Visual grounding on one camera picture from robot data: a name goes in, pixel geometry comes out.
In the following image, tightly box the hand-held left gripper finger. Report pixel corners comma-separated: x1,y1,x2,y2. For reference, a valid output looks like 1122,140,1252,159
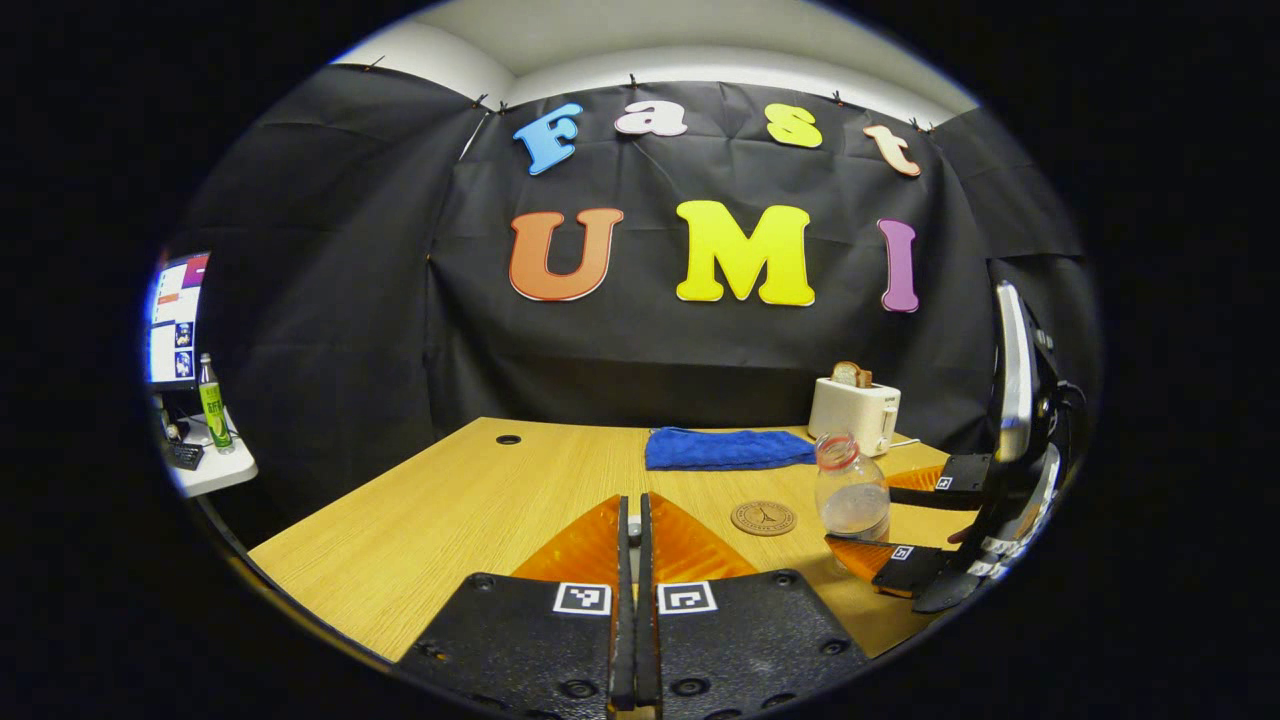
638,491,871,720
393,493,637,720

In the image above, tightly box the clear plastic water bottle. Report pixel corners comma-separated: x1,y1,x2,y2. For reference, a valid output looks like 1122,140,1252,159
814,432,892,546

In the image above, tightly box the round brown coaster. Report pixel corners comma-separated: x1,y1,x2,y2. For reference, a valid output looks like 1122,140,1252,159
730,500,798,538

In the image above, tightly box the green drink bottle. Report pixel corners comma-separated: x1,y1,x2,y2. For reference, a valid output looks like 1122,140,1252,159
198,352,237,456

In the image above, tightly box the white toaster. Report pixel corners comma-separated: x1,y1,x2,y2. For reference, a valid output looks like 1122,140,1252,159
808,377,902,458

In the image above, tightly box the blue towel cloth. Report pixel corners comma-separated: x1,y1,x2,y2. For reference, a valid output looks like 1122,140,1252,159
644,427,817,472

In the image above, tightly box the white side table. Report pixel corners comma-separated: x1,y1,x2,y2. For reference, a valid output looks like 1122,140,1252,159
155,395,260,500

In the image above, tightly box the computer monitor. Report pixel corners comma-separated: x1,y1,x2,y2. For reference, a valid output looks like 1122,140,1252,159
147,252,212,391

